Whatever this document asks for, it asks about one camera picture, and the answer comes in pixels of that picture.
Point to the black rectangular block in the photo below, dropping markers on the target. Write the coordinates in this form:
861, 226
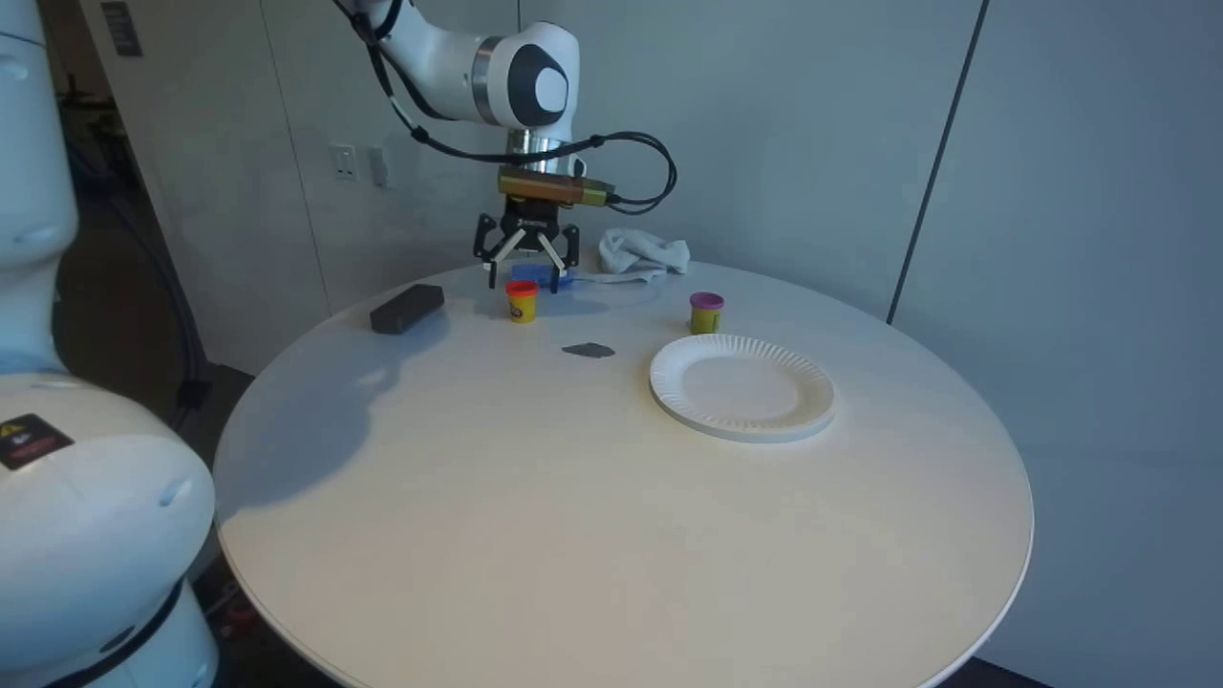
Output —
406, 307

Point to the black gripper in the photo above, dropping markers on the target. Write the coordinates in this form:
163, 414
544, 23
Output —
537, 226

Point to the blue rectangular sponge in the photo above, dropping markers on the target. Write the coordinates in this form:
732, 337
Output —
528, 271

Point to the crumpled white cloth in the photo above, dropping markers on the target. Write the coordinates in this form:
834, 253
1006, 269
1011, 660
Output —
643, 253

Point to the small dark grey card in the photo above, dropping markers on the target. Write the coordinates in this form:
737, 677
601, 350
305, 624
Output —
587, 350

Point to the yellow-green wrist camera box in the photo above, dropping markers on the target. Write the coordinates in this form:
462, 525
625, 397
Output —
546, 193

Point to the white paper plate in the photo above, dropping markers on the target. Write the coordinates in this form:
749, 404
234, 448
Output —
741, 386

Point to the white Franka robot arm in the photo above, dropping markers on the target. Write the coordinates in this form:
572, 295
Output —
89, 536

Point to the dark wall sign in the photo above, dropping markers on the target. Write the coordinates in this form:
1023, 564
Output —
123, 29

